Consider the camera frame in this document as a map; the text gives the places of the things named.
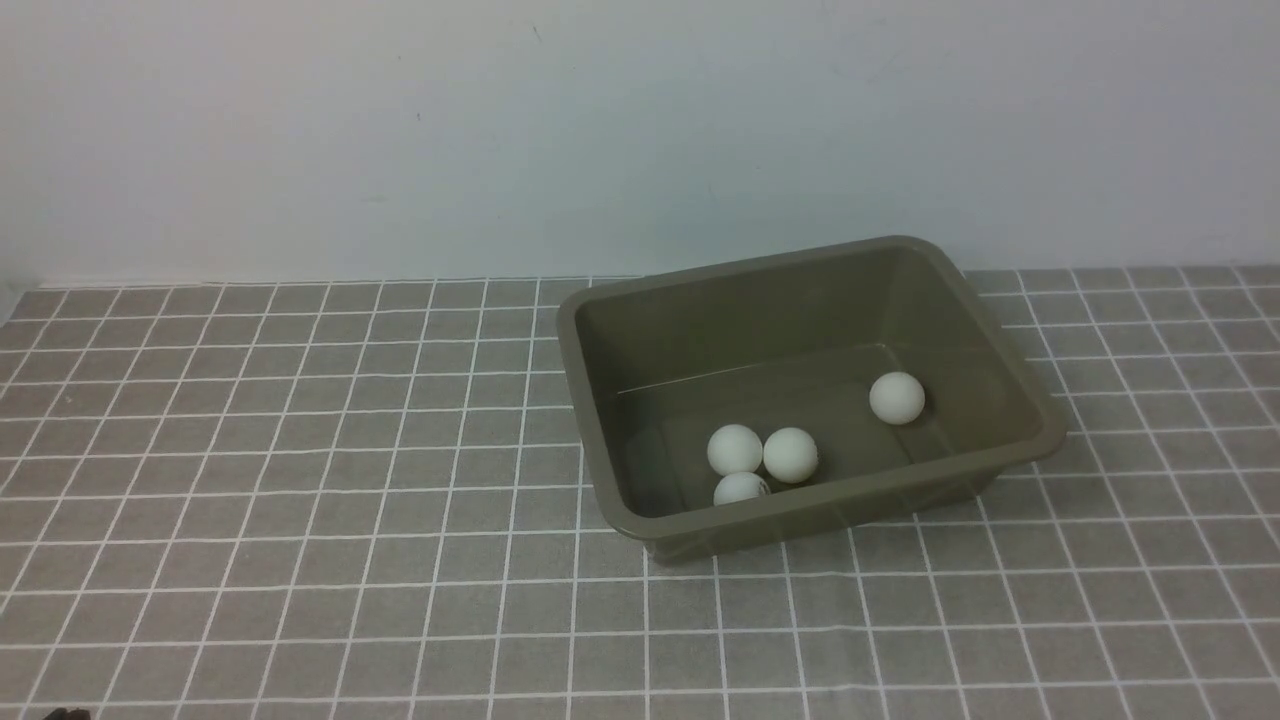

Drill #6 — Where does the white ball with logo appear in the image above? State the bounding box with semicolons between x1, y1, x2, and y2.
713;471;771;506

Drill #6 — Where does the plain white table-tennis ball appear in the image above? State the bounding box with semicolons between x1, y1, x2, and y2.
868;372;927;427

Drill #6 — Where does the olive plastic bin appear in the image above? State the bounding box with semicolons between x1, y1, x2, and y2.
556;236;1066;564

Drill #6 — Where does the grey checked tablecloth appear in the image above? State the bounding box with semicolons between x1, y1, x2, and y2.
1;266;1279;719

